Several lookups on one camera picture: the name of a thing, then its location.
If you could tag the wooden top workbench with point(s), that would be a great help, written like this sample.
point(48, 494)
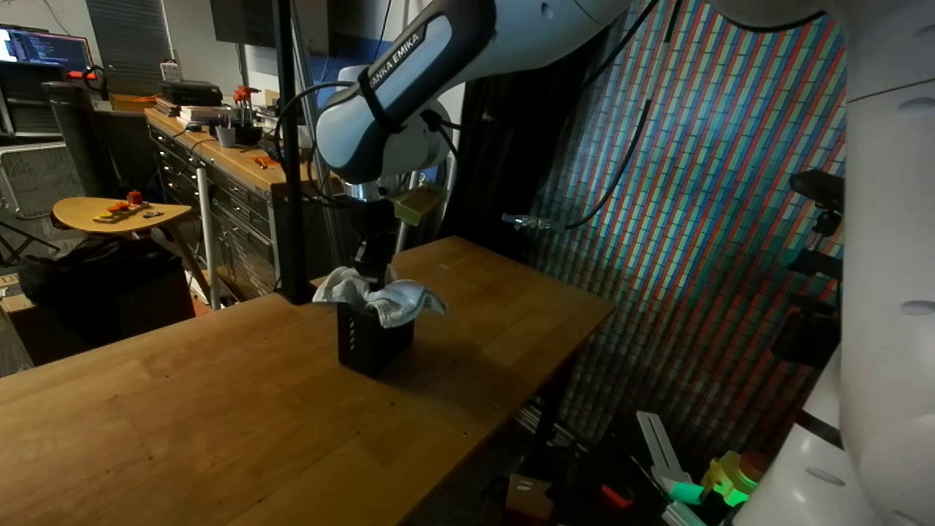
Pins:
point(228, 155)

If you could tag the colourful striped screen panel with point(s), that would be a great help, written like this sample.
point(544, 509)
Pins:
point(703, 243)

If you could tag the white plastic strip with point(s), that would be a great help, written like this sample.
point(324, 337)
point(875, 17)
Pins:
point(657, 443)

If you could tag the black bag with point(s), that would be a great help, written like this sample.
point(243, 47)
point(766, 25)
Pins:
point(191, 91)

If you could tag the green plastic blocks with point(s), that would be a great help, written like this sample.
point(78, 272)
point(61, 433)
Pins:
point(726, 481)

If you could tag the dark equipment rack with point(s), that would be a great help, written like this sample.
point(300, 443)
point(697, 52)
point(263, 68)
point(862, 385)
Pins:
point(40, 135)

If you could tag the lit computer monitor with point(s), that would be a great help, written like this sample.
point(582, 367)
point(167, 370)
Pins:
point(44, 47)

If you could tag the white metal bar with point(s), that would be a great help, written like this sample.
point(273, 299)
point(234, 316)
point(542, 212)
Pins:
point(205, 239)

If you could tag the dark hanging panel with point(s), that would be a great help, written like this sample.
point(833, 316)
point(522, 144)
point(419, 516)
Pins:
point(126, 31)

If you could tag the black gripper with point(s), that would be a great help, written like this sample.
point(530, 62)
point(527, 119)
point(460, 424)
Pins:
point(374, 228)

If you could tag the black storage case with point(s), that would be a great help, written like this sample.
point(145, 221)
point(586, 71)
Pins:
point(107, 287)

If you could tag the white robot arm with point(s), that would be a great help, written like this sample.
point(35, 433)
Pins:
point(527, 25)

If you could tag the light blue white towel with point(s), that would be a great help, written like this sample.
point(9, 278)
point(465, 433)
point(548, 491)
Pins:
point(399, 303)

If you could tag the brown cardboard box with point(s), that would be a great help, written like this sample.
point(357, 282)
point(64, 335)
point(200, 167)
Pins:
point(530, 497)

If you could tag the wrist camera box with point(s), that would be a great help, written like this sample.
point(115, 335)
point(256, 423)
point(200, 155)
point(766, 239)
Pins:
point(419, 205)

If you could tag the round wooden stool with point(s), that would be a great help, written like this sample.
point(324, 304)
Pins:
point(118, 224)

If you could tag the red toy fruit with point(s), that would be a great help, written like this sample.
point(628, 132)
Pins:
point(118, 208)
point(134, 198)

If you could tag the black vertical pole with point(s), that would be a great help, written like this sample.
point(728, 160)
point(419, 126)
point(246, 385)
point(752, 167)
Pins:
point(289, 243)

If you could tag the small red object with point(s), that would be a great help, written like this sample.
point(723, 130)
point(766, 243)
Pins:
point(615, 497)

